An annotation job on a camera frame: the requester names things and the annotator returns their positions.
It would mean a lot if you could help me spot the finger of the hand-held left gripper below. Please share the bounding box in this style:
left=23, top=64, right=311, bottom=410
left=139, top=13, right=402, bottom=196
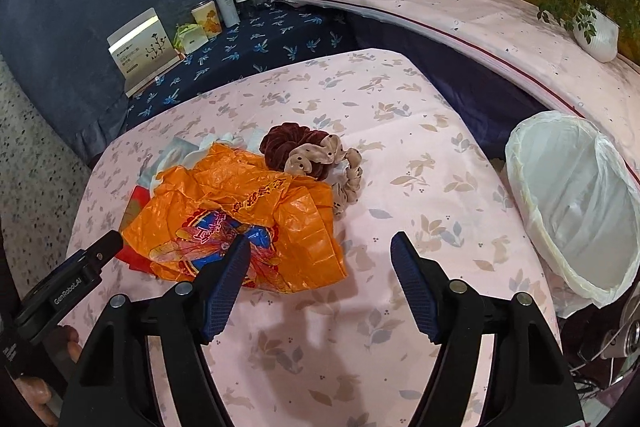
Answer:
left=75, top=231, right=123, bottom=269

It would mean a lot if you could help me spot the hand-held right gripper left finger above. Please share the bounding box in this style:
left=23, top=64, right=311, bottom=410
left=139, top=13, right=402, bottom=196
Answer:
left=59, top=234, right=251, bottom=427

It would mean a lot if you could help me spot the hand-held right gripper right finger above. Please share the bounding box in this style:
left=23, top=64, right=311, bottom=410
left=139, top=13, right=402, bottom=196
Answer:
left=390, top=232, right=586, bottom=427

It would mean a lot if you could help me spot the orange plastic bag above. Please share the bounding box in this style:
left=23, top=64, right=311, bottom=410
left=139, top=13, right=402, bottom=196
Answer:
left=120, top=143, right=348, bottom=294

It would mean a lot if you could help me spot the grey cloth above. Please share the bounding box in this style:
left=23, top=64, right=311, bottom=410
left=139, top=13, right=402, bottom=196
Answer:
left=140, top=137, right=206, bottom=188

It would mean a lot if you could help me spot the beige dotted scrunchie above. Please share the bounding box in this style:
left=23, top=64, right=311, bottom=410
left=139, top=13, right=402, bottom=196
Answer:
left=330, top=148, right=363, bottom=219
left=283, top=133, right=347, bottom=178

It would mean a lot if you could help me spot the white paper towel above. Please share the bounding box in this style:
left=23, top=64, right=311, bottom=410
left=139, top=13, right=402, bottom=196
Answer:
left=197, top=132, right=261, bottom=155

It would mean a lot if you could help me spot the maroon velvet scrunchie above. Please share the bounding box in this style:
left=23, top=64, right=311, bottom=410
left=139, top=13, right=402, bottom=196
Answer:
left=260, top=122, right=328, bottom=180

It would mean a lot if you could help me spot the white bin with plastic liner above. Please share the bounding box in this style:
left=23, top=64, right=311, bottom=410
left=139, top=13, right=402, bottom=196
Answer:
left=505, top=109, right=640, bottom=308

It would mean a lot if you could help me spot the person's left hand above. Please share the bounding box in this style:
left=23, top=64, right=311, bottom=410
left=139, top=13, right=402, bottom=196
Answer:
left=15, top=326, right=83, bottom=427

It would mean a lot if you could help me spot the red paper packet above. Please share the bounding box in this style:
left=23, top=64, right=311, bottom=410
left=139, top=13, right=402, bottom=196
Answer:
left=119, top=186, right=157, bottom=275

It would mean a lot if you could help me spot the pink rabbit print cloth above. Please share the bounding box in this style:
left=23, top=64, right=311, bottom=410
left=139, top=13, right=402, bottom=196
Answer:
left=65, top=48, right=561, bottom=427

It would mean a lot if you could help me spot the white box with flower print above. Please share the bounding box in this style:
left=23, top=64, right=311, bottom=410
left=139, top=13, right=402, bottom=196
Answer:
left=106, top=8, right=182, bottom=98

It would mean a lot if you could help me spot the silver metal fitting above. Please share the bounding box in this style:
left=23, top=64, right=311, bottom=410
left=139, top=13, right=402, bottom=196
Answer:
left=595, top=322, right=640, bottom=360

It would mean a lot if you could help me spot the dark purple cloth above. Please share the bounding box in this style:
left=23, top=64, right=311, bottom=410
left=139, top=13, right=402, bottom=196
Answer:
left=345, top=9, right=556, bottom=158

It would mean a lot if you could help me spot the small green packet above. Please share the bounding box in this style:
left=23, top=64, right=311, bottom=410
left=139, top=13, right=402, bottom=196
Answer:
left=173, top=23, right=208, bottom=55

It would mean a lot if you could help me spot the yellow flower print tin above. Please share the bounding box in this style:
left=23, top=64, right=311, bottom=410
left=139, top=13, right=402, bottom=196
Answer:
left=191, top=0, right=223, bottom=40

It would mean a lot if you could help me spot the navy floral print cloth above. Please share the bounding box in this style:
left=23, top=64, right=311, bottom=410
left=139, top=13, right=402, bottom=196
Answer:
left=122, top=4, right=361, bottom=132

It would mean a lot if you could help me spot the white tube bottle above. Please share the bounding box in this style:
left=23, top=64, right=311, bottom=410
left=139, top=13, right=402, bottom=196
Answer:
left=210, top=0, right=241, bottom=28

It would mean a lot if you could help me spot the pale pink speckled cloth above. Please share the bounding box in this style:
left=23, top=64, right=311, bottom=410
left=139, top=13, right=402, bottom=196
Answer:
left=270, top=0, right=640, bottom=188

